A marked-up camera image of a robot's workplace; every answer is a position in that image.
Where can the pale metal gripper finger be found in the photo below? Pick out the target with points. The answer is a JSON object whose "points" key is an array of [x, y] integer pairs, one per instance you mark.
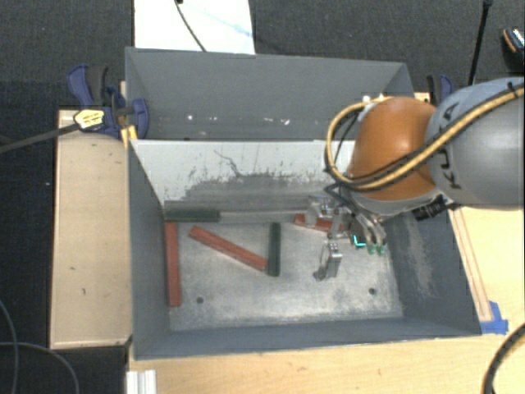
{"points": [[313, 213], [330, 263]]}

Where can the red-brown flat block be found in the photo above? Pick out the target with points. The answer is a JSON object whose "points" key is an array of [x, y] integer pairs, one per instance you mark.
{"points": [[227, 248], [320, 223], [173, 265]]}

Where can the dark green flat block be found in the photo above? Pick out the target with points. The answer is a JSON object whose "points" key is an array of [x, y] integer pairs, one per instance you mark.
{"points": [[192, 214], [274, 248]]}

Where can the grey metal bin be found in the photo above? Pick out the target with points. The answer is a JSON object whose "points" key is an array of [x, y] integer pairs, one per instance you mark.
{"points": [[246, 97]]}

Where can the pale wood board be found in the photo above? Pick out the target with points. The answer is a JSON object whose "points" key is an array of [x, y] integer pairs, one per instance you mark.
{"points": [[90, 228]]}

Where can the black cylinder on white bracket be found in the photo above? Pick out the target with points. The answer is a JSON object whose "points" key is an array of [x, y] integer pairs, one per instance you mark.
{"points": [[428, 211]]}

